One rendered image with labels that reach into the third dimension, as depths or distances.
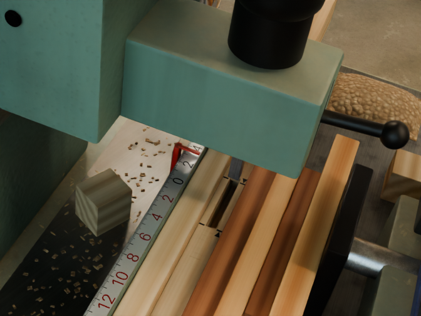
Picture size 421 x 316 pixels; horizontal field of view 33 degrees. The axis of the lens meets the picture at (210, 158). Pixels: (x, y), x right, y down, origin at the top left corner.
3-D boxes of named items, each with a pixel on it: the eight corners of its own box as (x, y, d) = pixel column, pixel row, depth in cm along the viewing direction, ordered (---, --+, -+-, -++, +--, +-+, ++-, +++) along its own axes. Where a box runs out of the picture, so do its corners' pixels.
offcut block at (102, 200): (108, 196, 72) (110, 167, 69) (130, 219, 70) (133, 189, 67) (74, 214, 69) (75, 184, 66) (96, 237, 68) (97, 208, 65)
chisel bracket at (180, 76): (292, 197, 50) (322, 106, 44) (113, 130, 52) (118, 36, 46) (318, 135, 55) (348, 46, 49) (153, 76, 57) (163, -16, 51)
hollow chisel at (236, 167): (238, 180, 55) (249, 134, 51) (227, 177, 55) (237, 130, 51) (241, 173, 55) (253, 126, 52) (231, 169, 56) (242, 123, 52)
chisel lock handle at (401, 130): (401, 159, 47) (411, 138, 46) (309, 127, 48) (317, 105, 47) (406, 141, 49) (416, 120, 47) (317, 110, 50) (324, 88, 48)
